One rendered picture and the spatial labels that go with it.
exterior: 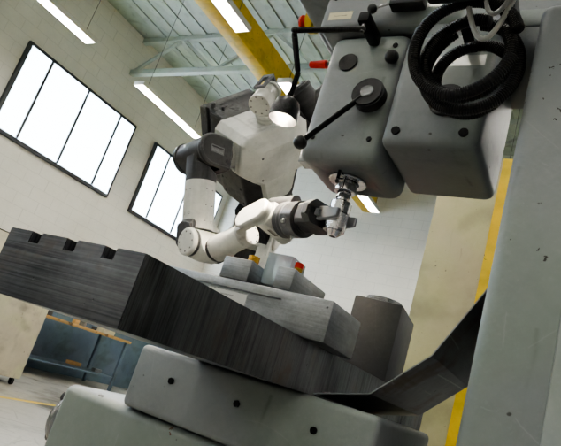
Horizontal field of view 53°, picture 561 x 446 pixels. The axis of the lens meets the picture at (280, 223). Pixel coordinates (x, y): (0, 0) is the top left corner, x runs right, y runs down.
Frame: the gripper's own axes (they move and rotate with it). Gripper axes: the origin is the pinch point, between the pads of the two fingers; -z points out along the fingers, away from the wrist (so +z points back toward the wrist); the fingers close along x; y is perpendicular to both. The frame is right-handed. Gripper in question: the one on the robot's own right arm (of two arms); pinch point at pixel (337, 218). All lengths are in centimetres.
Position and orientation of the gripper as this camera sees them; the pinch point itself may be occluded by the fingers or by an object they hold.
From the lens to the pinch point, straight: 122.0
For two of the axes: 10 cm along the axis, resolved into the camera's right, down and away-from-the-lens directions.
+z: -6.2, 0.3, 7.8
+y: -3.0, 9.2, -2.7
